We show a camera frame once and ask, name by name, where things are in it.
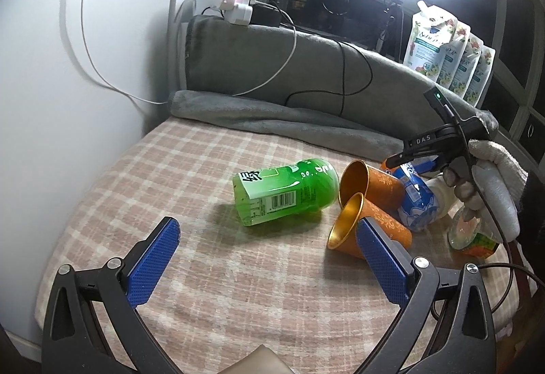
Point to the orange paper cup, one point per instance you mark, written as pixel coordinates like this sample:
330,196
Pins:
344,236
382,189

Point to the white gloved right hand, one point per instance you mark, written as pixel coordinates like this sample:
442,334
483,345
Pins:
497,187

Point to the blue orange Arctic Ocean cup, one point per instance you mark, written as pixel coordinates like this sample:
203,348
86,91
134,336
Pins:
419,206

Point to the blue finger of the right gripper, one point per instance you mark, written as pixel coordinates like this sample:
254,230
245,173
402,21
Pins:
423,166

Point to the green plastic cup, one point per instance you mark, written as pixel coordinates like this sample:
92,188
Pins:
269,194

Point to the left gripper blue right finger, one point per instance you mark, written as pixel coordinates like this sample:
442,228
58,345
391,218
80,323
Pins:
444,324

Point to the black power adapter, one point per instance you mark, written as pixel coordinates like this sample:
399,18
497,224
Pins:
265,15

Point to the orange paper cup front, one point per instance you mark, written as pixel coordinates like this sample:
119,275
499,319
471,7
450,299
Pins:
344,236

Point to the black tripod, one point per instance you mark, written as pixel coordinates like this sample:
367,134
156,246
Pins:
389,42

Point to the white power plug adapter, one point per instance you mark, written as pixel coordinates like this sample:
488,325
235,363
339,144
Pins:
236,12

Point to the refill pouch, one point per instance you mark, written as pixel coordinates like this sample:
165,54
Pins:
467,65
432,28
480,77
453,53

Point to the green orange labelled cup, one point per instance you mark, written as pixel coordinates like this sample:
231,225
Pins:
472,238

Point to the grey fleece blanket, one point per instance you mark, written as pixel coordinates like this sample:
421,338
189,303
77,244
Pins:
302,86

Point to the orange paper cup rear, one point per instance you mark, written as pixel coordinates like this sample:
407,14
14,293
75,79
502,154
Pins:
382,189

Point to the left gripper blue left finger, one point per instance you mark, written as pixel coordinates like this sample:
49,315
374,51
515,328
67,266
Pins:
73,338

